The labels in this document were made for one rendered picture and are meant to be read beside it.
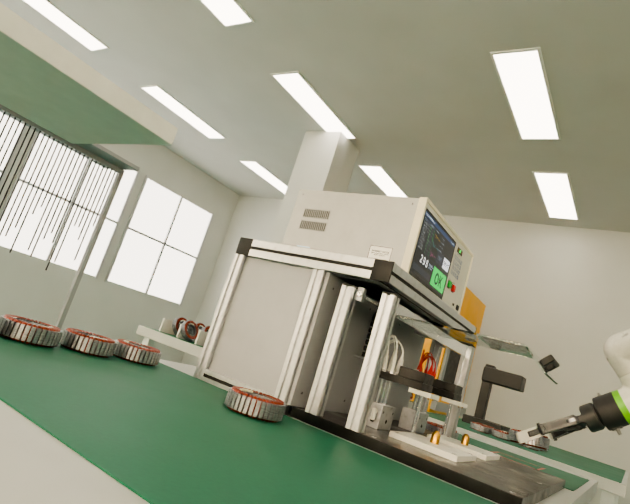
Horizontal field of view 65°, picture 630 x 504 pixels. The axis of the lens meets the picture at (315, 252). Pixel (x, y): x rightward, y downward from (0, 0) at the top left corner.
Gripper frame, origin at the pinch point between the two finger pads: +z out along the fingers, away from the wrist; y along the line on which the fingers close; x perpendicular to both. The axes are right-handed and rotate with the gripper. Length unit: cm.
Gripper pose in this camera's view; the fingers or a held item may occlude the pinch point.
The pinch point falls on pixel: (529, 438)
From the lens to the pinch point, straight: 168.8
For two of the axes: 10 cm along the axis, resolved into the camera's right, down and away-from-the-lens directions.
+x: -2.0, -8.1, 5.5
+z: -7.8, 4.7, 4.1
